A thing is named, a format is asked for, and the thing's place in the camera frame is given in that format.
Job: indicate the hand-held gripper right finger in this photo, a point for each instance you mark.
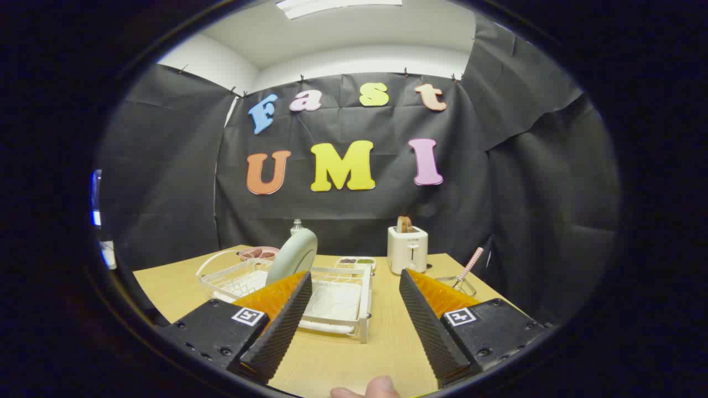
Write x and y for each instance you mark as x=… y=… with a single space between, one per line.
x=431 y=326

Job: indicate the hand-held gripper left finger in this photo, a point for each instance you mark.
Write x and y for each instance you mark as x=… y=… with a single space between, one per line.
x=282 y=326

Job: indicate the pale green plate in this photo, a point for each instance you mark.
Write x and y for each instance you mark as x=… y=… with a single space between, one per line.
x=293 y=254

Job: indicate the pink bowl with sausages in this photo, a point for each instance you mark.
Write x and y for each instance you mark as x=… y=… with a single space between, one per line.
x=259 y=254

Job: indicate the cream toaster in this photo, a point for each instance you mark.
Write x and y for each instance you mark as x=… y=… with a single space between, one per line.
x=407 y=251

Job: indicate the white divided spice tray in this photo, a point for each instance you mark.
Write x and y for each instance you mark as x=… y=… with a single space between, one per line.
x=355 y=262

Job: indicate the clear bottle green liquid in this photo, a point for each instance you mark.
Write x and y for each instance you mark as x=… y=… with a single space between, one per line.
x=297 y=226

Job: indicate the toast slices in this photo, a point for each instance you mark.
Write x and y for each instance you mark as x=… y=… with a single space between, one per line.
x=404 y=224

